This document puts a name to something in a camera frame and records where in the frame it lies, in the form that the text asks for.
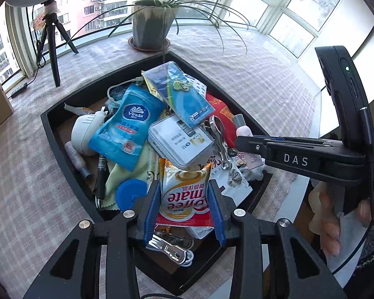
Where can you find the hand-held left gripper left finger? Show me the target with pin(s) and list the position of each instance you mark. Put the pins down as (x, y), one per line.
(152, 215)

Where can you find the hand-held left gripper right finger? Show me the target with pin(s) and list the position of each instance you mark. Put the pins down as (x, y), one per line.
(216, 218)

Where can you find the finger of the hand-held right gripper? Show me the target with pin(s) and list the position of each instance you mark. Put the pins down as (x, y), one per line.
(252, 146)
(299, 140)

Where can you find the grey pink small tube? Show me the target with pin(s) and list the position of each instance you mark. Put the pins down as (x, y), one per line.
(241, 126)

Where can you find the white red creamer sachet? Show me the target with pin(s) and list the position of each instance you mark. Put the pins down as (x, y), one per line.
(185, 196)

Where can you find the black pen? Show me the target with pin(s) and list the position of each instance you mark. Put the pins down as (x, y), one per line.
(102, 174)

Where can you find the white grey metal tin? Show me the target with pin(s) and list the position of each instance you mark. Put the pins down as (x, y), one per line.
(177, 140)

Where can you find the blue card packet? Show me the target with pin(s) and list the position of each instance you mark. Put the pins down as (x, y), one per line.
(177, 96)

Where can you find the blue wet wipes pack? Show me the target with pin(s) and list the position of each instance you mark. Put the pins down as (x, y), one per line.
(127, 124)

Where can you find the black tray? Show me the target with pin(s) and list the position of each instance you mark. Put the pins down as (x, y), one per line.
(54, 130)

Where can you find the pink plaid cloth desktop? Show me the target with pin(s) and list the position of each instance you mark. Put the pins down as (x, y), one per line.
(34, 177)

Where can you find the person's right hand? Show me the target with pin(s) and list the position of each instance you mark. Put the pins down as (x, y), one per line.
(325, 221)

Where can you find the blue round lid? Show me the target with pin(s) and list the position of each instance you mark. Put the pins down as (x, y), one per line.
(132, 193)

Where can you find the cartoon print packet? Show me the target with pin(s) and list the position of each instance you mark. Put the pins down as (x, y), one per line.
(233, 183)

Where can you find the light green cloth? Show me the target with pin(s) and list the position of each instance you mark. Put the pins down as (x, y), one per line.
(112, 187)

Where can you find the red envelope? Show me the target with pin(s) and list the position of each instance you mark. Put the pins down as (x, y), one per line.
(221, 106)

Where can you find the white round device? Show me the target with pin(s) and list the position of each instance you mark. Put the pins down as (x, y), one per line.
(84, 130)

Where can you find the red plant saucer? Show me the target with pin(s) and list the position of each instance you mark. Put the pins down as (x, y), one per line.
(137, 46)

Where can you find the potted plant in grey pot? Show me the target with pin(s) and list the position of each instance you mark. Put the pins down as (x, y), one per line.
(152, 28)

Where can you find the black power strip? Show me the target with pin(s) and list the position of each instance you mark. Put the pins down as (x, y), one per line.
(18, 90)

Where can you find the black tripod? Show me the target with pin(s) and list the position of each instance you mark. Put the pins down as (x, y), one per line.
(53, 56)

